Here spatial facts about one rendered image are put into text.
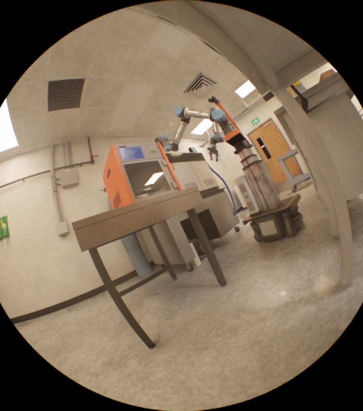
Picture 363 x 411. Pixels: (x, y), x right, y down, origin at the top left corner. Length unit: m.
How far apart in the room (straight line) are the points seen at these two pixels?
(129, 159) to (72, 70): 1.84
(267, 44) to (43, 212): 2.82
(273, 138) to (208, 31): 4.63
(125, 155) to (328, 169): 0.96
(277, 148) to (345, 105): 3.86
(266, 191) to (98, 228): 1.32
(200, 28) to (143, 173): 0.76
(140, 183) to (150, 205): 0.19
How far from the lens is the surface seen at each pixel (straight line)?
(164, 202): 0.73
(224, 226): 2.00
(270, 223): 1.36
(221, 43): 0.42
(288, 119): 1.03
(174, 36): 2.53
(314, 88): 1.07
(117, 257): 2.45
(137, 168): 0.87
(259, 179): 1.43
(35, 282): 2.66
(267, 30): 0.49
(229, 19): 0.33
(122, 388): 0.80
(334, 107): 1.19
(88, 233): 0.60
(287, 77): 0.63
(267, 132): 4.96
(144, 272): 2.18
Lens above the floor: 0.55
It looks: 5 degrees up
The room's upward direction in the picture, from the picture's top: 24 degrees counter-clockwise
